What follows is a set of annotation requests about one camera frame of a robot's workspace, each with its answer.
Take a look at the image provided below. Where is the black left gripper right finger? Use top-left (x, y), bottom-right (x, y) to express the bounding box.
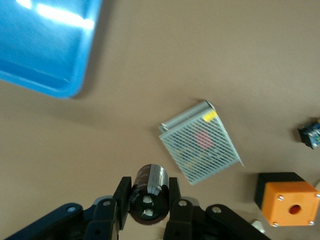
top-left (163, 176), bottom-right (203, 240)

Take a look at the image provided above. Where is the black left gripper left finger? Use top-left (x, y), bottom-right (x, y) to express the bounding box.
top-left (84, 176), bottom-right (133, 240)

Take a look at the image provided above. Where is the black cylindrical capacitor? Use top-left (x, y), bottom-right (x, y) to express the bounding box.
top-left (127, 163), bottom-right (171, 225)

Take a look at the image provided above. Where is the perforated metal power supply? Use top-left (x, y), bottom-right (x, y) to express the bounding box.
top-left (158, 99), bottom-right (245, 186)

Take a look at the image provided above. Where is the orange box with black base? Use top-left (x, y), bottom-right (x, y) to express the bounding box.
top-left (254, 171), bottom-right (320, 228)

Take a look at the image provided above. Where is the yellow button with blue module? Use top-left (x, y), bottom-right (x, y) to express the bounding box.
top-left (297, 119), bottom-right (320, 150)

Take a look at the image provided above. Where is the blue plastic tray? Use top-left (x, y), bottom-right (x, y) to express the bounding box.
top-left (0, 0), bottom-right (104, 100)

